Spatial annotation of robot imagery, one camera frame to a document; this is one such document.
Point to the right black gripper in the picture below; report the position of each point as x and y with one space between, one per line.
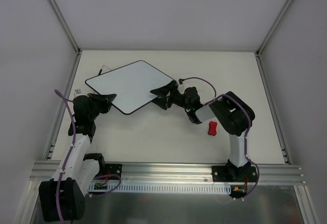
169 97

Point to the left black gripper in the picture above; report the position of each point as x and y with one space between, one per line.
99 102

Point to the white board with black frame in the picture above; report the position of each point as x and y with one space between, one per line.
131 83

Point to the red whiteboard eraser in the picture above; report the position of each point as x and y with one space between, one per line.
212 128

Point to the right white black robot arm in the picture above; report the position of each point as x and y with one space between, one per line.
232 113

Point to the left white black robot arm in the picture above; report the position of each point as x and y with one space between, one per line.
62 197

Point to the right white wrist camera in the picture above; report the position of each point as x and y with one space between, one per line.
181 87

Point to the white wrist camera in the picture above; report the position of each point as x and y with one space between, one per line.
181 87
77 92

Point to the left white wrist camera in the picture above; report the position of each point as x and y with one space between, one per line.
77 92

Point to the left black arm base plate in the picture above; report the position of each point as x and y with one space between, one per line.
114 170

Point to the white slotted cable duct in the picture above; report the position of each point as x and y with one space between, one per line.
206 188

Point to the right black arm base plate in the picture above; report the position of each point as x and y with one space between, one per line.
220 174

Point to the aluminium mounting rail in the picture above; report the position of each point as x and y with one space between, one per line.
184 173

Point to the left aluminium frame post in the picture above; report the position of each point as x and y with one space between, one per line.
64 25

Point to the aluminium frame post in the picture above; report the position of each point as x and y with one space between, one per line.
64 25
279 18

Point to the right aluminium frame post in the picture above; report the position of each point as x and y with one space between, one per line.
279 18

